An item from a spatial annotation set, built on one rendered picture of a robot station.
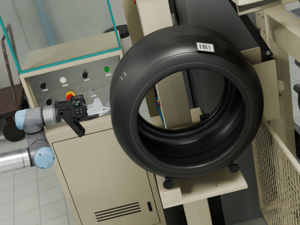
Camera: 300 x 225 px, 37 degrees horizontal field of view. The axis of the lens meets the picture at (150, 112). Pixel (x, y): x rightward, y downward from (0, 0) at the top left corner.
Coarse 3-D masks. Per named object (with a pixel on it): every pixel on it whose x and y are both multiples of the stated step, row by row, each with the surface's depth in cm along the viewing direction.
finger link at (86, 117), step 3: (87, 114) 173; (93, 114) 172; (96, 114) 172; (84, 117) 171; (87, 117) 171; (90, 117) 172; (93, 117) 172; (96, 117) 172; (81, 120) 171; (84, 120) 171; (87, 120) 171
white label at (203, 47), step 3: (198, 42) 158; (198, 45) 157; (201, 45) 157; (204, 45) 157; (207, 45) 158; (210, 45) 158; (198, 48) 156; (201, 48) 156; (204, 48) 156; (207, 48) 156; (210, 48) 157; (213, 48) 157; (210, 51) 156; (213, 51) 156
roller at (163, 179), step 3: (162, 177) 187; (165, 177) 185; (162, 180) 185; (165, 180) 184; (168, 180) 183; (171, 180) 184; (162, 183) 185; (165, 183) 183; (168, 183) 183; (171, 183) 184; (165, 186) 184; (168, 186) 184; (171, 186) 184
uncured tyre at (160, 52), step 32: (160, 32) 172; (192, 32) 166; (128, 64) 165; (160, 64) 156; (192, 64) 157; (224, 64) 159; (128, 96) 161; (224, 96) 197; (256, 96) 166; (128, 128) 166; (160, 128) 202; (192, 128) 203; (224, 128) 200; (256, 128) 174; (160, 160) 174; (192, 160) 193; (224, 160) 177
